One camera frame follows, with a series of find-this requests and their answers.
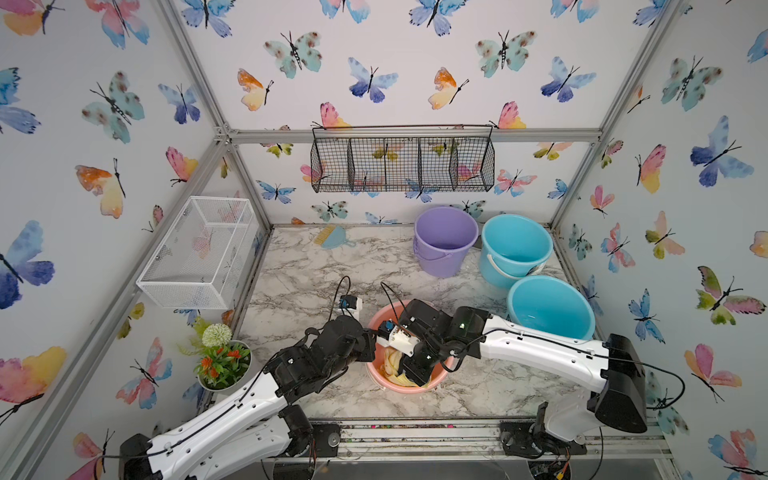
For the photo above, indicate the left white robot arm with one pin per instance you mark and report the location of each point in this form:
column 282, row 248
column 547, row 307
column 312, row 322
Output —
column 259, row 420

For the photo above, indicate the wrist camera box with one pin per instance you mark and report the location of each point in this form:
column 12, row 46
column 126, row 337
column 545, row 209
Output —
column 350, row 305
column 391, row 335

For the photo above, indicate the teal bucket with sticker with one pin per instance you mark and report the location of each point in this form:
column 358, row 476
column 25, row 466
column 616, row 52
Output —
column 513, row 247

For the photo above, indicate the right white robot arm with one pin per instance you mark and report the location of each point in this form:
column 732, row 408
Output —
column 609, row 376

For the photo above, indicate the artificial flower pot plant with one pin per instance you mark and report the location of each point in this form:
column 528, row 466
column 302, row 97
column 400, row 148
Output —
column 222, row 361

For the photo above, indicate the purple plastic bucket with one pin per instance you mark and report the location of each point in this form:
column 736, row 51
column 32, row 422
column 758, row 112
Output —
column 442, row 238

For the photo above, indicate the cream yellow microfibre cloth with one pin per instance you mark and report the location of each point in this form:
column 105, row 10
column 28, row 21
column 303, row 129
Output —
column 390, row 368

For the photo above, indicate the black wire wall basket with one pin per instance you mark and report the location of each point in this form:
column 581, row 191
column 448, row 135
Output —
column 408, row 159

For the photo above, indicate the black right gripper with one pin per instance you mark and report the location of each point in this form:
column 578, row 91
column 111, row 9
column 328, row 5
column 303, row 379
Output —
column 416, row 377

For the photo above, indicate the pink plastic bucket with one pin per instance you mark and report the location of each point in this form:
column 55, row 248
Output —
column 438, row 375

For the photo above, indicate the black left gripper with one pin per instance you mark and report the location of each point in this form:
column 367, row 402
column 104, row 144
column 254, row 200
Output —
column 364, row 336

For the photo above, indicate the white mesh wall basket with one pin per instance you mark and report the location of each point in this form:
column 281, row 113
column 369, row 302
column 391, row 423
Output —
column 200, row 260

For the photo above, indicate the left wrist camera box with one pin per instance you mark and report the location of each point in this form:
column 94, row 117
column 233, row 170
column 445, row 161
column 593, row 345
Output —
column 350, row 305

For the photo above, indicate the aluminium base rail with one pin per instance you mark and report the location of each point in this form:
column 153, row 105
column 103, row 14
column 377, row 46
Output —
column 471, row 439

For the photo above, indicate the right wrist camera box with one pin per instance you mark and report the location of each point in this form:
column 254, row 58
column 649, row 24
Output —
column 391, row 335

